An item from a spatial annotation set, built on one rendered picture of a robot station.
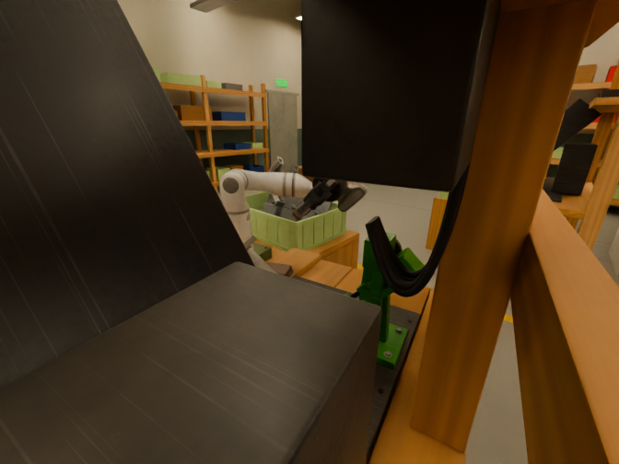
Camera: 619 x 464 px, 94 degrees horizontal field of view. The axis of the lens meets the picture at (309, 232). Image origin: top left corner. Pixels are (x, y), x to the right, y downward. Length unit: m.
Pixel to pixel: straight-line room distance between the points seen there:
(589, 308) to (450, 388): 0.32
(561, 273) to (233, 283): 0.30
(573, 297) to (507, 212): 0.16
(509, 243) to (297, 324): 0.29
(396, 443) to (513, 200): 0.44
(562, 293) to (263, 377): 0.23
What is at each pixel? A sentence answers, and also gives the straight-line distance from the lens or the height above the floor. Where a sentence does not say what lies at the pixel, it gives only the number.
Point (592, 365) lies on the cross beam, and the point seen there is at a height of 1.28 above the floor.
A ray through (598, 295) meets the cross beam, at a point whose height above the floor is 1.27.
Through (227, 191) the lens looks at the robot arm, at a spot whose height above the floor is 1.15.
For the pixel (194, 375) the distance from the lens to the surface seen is 0.22.
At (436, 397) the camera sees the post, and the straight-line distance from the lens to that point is 0.58.
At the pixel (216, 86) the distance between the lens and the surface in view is 6.43.
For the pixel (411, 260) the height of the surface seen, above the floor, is 1.14.
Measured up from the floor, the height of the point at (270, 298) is 1.24.
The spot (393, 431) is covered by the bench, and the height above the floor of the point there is 0.88.
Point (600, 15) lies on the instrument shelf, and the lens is 0.48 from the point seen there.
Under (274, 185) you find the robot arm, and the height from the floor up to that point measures 1.18.
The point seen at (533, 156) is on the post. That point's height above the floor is 1.36.
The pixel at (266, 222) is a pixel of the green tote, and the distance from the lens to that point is 1.51.
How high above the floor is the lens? 1.39
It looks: 21 degrees down
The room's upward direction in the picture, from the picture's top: straight up
